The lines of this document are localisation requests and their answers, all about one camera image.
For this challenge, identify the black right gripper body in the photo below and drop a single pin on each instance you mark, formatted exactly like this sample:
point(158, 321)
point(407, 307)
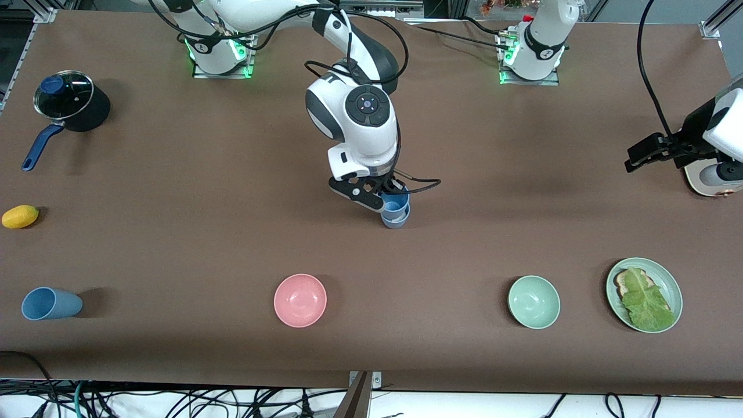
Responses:
point(388, 183)

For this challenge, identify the blue cup with tissue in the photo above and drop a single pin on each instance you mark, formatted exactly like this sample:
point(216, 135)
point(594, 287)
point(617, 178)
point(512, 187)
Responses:
point(396, 224)

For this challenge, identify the yellow lemon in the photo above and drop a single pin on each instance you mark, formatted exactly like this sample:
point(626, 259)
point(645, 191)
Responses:
point(20, 216)

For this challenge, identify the pink bowl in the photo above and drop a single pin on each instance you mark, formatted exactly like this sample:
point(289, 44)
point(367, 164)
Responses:
point(300, 301)

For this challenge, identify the brown table cover cloth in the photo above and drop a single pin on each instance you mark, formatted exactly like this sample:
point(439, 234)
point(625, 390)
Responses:
point(232, 174)

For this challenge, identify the grey metal post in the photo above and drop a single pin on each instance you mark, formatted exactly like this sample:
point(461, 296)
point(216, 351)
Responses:
point(357, 403)

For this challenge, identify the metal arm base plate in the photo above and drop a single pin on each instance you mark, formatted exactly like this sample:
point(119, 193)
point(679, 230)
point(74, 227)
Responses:
point(528, 82)
point(223, 74)

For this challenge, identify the grey electronics box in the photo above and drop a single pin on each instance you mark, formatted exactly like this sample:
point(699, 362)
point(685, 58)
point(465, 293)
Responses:
point(383, 7)

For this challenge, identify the green lettuce leaf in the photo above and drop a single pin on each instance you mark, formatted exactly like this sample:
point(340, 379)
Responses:
point(647, 305)

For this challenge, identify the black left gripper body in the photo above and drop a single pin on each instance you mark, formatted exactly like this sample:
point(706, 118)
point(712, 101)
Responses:
point(692, 131)

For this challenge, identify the orange artificial flowers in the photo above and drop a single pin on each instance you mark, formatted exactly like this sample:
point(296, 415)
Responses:
point(499, 6)

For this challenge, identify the mint green bowl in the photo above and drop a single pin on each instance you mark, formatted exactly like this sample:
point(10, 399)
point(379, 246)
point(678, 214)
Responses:
point(534, 302)

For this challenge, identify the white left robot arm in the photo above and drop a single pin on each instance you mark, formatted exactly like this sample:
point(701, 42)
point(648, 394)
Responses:
point(543, 40)

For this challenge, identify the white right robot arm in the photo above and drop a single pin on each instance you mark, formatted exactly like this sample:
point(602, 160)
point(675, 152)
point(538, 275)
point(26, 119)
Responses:
point(360, 133)

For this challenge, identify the green plate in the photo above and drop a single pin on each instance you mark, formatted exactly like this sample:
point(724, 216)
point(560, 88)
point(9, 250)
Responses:
point(667, 284)

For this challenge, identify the silver table edge bracket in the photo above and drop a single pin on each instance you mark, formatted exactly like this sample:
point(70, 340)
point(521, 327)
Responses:
point(376, 380)

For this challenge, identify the toasted bread slice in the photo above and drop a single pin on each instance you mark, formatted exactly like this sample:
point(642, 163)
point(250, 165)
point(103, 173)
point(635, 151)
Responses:
point(621, 283)

